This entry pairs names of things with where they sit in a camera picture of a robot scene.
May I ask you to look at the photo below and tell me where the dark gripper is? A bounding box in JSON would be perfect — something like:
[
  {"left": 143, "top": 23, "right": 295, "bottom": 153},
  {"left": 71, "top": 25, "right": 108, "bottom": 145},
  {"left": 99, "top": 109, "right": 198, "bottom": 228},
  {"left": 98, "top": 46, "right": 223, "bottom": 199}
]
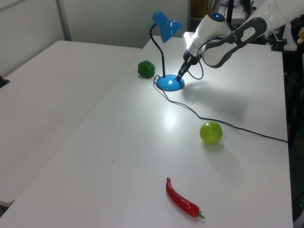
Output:
[{"left": 176, "top": 48, "right": 199, "bottom": 82}]

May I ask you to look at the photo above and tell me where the blue desk lamp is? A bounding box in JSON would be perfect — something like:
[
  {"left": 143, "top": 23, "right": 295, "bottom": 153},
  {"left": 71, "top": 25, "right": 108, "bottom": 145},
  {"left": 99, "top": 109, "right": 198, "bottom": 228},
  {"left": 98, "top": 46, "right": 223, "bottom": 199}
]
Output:
[{"left": 149, "top": 9, "right": 185, "bottom": 92}]

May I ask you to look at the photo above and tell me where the dark green bell pepper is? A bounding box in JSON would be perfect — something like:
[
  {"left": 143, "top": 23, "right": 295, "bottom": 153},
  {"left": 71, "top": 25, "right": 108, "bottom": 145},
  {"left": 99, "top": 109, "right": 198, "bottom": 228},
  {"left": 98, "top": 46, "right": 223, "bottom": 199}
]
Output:
[{"left": 137, "top": 60, "right": 156, "bottom": 79}]

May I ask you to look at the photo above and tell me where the wooden shelf panel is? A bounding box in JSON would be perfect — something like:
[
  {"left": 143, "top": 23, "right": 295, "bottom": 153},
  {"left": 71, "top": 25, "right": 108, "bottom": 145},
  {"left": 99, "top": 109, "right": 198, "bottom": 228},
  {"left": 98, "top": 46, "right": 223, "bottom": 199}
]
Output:
[{"left": 190, "top": 0, "right": 209, "bottom": 19}]

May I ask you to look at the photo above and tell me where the light green apple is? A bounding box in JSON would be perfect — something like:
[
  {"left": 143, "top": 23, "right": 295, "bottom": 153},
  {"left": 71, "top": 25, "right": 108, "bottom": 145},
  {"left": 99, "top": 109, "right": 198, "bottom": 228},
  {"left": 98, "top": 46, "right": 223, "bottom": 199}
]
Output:
[{"left": 199, "top": 121, "right": 224, "bottom": 145}]

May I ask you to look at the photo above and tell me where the thin black pole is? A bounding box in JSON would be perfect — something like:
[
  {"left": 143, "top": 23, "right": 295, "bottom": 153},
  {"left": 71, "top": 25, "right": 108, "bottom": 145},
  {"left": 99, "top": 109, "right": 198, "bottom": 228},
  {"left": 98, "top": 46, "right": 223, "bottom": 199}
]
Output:
[{"left": 227, "top": 0, "right": 235, "bottom": 24}]

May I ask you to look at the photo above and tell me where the black pole with table clamp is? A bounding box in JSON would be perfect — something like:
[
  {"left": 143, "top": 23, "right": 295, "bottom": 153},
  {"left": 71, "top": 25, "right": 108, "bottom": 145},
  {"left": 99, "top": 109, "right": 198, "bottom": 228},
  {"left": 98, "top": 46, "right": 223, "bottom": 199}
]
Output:
[{"left": 271, "top": 22, "right": 289, "bottom": 52}]

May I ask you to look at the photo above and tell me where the person in dark clothes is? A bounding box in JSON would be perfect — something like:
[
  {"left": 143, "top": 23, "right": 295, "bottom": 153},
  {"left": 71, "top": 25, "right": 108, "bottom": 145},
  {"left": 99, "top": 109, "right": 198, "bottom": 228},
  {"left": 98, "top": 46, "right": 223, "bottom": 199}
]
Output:
[{"left": 290, "top": 16, "right": 304, "bottom": 48}]

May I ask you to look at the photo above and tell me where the red chili pepper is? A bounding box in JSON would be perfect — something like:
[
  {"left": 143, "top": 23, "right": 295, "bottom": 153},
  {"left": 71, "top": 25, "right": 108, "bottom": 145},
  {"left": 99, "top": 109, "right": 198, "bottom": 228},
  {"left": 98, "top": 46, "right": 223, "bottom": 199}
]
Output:
[{"left": 165, "top": 177, "right": 205, "bottom": 220}]

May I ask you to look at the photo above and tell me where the black clamp piece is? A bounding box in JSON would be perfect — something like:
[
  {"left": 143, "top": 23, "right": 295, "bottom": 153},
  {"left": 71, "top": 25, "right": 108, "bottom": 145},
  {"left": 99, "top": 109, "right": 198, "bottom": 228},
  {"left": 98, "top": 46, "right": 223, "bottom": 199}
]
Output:
[{"left": 0, "top": 74, "right": 10, "bottom": 89}]

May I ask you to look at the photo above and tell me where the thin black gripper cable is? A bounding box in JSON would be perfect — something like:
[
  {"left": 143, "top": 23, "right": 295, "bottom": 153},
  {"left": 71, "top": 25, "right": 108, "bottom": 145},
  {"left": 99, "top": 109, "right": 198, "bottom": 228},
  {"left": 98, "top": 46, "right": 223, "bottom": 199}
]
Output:
[{"left": 188, "top": 59, "right": 205, "bottom": 80}]

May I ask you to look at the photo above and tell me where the black lamp power cable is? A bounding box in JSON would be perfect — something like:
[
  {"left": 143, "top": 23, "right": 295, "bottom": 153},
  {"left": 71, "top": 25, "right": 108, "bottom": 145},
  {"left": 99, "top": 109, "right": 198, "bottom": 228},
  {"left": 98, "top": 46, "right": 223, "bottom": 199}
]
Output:
[{"left": 153, "top": 75, "right": 289, "bottom": 143}]

